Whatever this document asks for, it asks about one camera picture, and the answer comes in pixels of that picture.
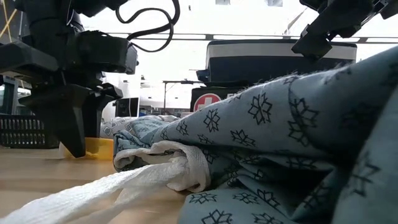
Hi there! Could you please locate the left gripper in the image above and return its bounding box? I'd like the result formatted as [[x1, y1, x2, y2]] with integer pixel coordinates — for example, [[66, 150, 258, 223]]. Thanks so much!
[[0, 42, 124, 158]]

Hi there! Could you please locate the orange pill bottle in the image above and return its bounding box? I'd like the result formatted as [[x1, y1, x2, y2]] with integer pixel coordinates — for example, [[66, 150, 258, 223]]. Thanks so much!
[[58, 136, 114, 162]]

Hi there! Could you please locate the pale grey patterned gown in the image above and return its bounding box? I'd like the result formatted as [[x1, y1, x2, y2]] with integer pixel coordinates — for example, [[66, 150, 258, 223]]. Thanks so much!
[[99, 114, 181, 140]]

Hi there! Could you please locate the black plastic slotted basket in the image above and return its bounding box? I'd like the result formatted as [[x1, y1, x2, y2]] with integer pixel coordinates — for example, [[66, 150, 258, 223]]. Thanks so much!
[[0, 114, 60, 149]]

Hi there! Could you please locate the black computer monitor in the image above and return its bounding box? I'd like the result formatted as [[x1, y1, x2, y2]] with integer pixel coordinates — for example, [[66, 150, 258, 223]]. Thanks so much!
[[114, 97, 140, 118]]

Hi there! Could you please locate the black background desk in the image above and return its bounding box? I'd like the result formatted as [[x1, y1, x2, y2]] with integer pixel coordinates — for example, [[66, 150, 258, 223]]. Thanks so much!
[[141, 79, 203, 108]]

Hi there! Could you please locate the black first aid case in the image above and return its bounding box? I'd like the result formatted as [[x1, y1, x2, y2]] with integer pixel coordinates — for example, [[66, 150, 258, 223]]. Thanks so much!
[[195, 39, 358, 87]]

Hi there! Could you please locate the black first aid kit pouch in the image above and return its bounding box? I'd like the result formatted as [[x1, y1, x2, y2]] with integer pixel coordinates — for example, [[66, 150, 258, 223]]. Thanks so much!
[[190, 86, 249, 113]]

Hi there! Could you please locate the teal patterned folded gown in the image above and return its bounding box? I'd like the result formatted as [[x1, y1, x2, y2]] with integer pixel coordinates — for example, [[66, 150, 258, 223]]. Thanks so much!
[[0, 45, 398, 224]]

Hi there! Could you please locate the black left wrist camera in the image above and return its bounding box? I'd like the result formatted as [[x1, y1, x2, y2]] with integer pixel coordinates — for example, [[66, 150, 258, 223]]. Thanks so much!
[[77, 30, 139, 75]]

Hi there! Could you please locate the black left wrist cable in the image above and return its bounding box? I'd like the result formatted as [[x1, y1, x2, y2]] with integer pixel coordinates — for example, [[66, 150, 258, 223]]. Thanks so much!
[[115, 0, 181, 53]]

